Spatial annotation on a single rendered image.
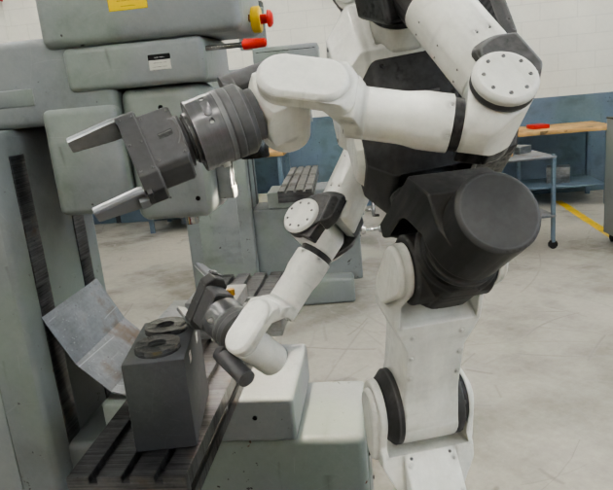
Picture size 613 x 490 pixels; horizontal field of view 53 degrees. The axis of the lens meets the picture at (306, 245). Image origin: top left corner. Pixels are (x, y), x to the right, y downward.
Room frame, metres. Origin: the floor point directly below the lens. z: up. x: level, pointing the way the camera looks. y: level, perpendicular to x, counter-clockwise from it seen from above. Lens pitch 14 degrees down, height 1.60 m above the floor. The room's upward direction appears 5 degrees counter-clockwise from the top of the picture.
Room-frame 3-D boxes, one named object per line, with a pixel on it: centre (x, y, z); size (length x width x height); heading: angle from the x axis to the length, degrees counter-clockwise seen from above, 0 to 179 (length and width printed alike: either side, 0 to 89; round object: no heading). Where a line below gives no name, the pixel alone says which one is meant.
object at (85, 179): (1.60, 0.49, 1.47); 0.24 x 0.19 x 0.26; 173
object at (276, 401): (1.58, 0.30, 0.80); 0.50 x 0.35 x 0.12; 83
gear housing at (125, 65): (1.58, 0.34, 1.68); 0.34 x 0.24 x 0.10; 83
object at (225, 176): (1.56, 0.19, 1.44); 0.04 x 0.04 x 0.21; 83
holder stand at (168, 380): (1.18, 0.31, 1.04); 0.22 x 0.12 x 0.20; 1
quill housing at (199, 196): (1.58, 0.30, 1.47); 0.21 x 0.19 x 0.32; 173
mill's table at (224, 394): (1.61, 0.29, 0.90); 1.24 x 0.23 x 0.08; 173
